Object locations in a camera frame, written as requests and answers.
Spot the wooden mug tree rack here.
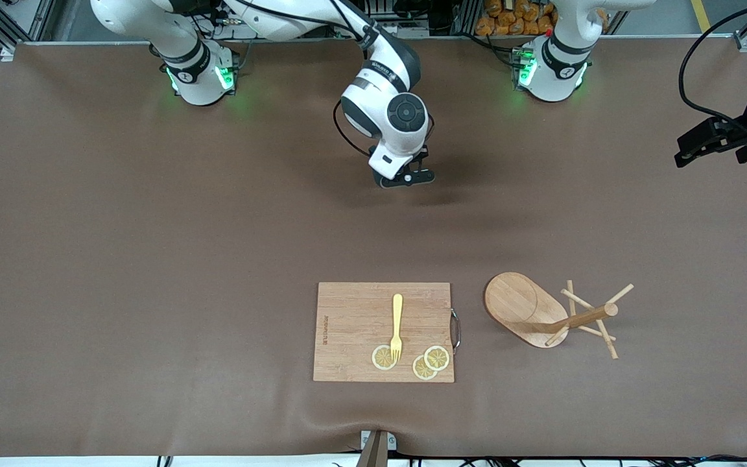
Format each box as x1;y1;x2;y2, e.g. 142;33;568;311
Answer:
484;272;635;359

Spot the yellow plastic fork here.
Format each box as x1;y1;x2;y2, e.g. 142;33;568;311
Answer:
390;293;405;363

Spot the pile of orange bags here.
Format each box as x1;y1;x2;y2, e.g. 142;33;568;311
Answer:
475;0;556;36

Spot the wooden cutting board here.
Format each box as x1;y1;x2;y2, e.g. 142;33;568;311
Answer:
313;281;462;383

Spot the lemon slice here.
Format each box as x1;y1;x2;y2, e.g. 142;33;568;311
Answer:
372;344;399;371
412;355;439;381
424;345;451;372

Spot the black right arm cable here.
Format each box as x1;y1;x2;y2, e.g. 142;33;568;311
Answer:
218;0;436;158

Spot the grey metal table bracket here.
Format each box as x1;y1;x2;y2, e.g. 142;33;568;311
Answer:
355;430;397;467

